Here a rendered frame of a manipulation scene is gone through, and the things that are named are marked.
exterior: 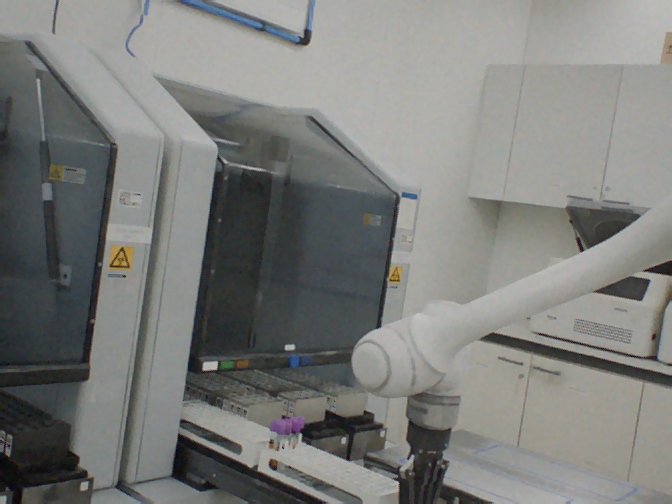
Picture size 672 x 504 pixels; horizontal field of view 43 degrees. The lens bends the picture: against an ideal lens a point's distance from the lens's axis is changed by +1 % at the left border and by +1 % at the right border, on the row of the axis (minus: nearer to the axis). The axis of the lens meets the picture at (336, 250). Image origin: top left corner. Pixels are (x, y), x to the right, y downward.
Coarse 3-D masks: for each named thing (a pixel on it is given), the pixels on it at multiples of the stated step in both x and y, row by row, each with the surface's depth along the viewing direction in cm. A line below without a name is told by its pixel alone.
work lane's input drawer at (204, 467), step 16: (176, 448) 179; (192, 448) 176; (208, 448) 174; (176, 464) 178; (192, 464) 175; (208, 464) 172; (224, 464) 169; (240, 464) 167; (208, 480) 171; (224, 480) 168; (240, 480) 165; (256, 480) 162; (272, 480) 161; (240, 496) 165; (256, 496) 162; (272, 496) 159; (288, 496) 157; (304, 496) 155
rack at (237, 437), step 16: (192, 400) 191; (192, 416) 179; (208, 416) 180; (224, 416) 183; (192, 432) 180; (208, 432) 182; (224, 432) 172; (240, 432) 172; (256, 432) 174; (224, 448) 172; (240, 448) 180; (256, 448) 167; (256, 464) 167
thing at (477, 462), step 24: (456, 432) 217; (384, 456) 186; (456, 456) 194; (480, 456) 197; (504, 456) 201; (528, 456) 204; (456, 480) 176; (480, 480) 179; (504, 480) 181; (528, 480) 184; (552, 480) 187; (576, 480) 190; (600, 480) 193
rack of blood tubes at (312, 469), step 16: (288, 448) 167; (304, 448) 167; (288, 464) 159; (304, 464) 157; (320, 464) 159; (336, 464) 161; (352, 464) 161; (288, 480) 159; (304, 480) 159; (320, 480) 161; (336, 480) 152; (352, 480) 152; (368, 480) 153; (384, 480) 156; (320, 496) 154; (336, 496) 159; (352, 496) 160; (368, 496) 147; (384, 496) 147
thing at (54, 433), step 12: (12, 432) 147; (24, 432) 148; (36, 432) 150; (48, 432) 152; (60, 432) 154; (12, 444) 147; (24, 444) 148; (36, 444) 150; (48, 444) 152; (60, 444) 154; (12, 456) 147; (24, 456) 149; (36, 456) 151; (48, 456) 152; (60, 456) 154
